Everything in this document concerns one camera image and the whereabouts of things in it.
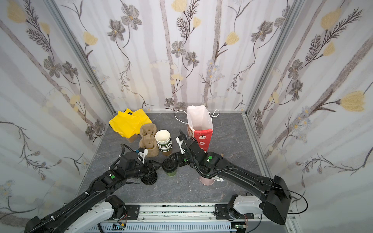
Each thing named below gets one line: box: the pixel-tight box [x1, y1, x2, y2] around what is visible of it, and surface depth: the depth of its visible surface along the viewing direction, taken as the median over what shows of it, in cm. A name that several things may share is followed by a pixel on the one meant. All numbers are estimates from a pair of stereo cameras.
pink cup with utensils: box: [199, 175, 216, 186], surface depth 85 cm
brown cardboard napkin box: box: [129, 133, 137, 143], surface depth 103 cm
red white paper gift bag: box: [174, 104, 221, 153], surface depth 87 cm
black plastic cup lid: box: [162, 158, 178, 173], surface depth 80 cm
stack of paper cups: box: [154, 129, 173, 157], surface depth 86 cm
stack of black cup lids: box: [140, 171, 158, 186], surface depth 82 cm
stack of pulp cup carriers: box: [138, 123, 160, 158], surface depth 92 cm
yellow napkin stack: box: [108, 108, 153, 139], surface depth 110 cm
